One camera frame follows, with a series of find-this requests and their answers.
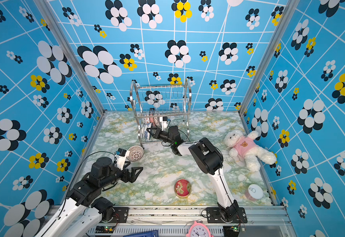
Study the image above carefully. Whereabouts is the stainless steel dish rack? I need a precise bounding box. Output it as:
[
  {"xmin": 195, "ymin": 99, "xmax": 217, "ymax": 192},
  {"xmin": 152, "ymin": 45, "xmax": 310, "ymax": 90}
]
[{"xmin": 129, "ymin": 80, "xmax": 192, "ymax": 146}]

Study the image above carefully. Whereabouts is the blue floral white bowl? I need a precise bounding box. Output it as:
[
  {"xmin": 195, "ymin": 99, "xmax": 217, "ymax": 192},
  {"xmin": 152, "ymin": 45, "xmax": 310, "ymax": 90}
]
[{"xmin": 143, "ymin": 123, "xmax": 152, "ymax": 141}]

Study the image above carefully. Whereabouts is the black leaf patterned bowl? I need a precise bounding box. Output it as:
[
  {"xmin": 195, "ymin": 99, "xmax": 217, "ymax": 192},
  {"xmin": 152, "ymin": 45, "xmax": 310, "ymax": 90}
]
[{"xmin": 149, "ymin": 117, "xmax": 156, "ymax": 126}]

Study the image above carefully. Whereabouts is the right green circuit board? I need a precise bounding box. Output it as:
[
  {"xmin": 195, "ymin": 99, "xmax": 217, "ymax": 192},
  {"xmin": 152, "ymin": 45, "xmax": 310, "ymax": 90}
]
[{"xmin": 223, "ymin": 226, "xmax": 240, "ymax": 237}]

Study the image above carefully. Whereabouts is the pink white round container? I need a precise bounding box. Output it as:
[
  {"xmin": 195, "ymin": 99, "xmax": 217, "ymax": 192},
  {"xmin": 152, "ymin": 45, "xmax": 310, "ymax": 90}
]
[{"xmin": 245, "ymin": 184, "xmax": 264, "ymax": 201}]

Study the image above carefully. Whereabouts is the green circuit board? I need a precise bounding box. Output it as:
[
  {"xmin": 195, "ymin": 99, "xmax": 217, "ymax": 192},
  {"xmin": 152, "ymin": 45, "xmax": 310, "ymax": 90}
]
[
  {"xmin": 95, "ymin": 226, "xmax": 115, "ymax": 234},
  {"xmin": 223, "ymin": 226, "xmax": 240, "ymax": 237}
]

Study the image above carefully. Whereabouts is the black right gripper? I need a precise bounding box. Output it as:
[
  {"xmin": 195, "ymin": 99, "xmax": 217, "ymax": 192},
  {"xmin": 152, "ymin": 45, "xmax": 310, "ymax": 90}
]
[{"xmin": 148, "ymin": 128, "xmax": 176, "ymax": 147}]

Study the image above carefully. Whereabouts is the blue box at front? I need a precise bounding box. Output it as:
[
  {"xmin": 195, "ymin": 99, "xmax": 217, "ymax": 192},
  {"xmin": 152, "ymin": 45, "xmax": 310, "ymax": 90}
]
[{"xmin": 124, "ymin": 230, "xmax": 159, "ymax": 237}]

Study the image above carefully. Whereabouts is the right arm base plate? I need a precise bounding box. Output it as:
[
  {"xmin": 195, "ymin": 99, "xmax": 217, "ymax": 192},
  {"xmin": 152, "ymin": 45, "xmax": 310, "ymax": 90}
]
[{"xmin": 204, "ymin": 207, "xmax": 248, "ymax": 224}]

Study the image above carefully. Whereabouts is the pink alarm clock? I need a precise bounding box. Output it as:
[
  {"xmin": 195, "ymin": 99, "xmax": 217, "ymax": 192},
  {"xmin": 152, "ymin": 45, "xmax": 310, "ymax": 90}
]
[{"xmin": 186, "ymin": 221, "xmax": 214, "ymax": 237}]

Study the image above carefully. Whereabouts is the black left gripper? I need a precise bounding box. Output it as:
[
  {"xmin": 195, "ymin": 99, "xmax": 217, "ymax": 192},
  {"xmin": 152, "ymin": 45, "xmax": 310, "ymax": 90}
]
[{"xmin": 102, "ymin": 159, "xmax": 145, "ymax": 189}]

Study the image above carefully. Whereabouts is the left green circuit board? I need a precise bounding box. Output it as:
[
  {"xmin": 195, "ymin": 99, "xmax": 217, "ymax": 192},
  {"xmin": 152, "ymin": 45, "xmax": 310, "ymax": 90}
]
[{"xmin": 95, "ymin": 226, "xmax": 115, "ymax": 234}]

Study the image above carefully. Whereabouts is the red gold round tin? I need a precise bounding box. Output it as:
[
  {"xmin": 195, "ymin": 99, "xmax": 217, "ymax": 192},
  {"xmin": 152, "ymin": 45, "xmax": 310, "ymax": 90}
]
[{"xmin": 174, "ymin": 178, "xmax": 192, "ymax": 198}]

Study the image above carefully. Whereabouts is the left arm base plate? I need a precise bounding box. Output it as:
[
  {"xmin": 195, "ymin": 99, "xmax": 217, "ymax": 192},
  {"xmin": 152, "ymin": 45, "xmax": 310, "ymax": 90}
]
[{"xmin": 101, "ymin": 206, "xmax": 129, "ymax": 224}]

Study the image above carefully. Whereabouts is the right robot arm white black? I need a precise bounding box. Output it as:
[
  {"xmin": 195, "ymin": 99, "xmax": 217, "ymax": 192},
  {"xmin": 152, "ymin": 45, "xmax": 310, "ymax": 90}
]
[{"xmin": 146, "ymin": 126, "xmax": 239, "ymax": 222}]

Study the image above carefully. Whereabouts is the white teddy bear pink shirt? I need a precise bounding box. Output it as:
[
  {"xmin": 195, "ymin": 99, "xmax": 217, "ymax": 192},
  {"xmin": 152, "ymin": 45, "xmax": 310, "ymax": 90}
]
[{"xmin": 223, "ymin": 129, "xmax": 277, "ymax": 172}]

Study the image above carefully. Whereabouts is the red striped white bowl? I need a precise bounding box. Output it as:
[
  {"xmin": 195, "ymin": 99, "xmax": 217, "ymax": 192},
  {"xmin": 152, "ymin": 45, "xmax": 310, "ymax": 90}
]
[{"xmin": 154, "ymin": 117, "xmax": 162, "ymax": 127}]

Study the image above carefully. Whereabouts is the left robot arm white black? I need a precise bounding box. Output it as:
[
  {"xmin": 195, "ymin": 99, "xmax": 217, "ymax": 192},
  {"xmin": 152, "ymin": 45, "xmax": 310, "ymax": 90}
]
[{"xmin": 36, "ymin": 157, "xmax": 143, "ymax": 237}]

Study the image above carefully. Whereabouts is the aluminium front rail frame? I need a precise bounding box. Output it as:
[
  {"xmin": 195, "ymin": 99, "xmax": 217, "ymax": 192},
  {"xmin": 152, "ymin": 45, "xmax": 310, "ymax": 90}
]
[{"xmin": 83, "ymin": 205, "xmax": 297, "ymax": 237}]

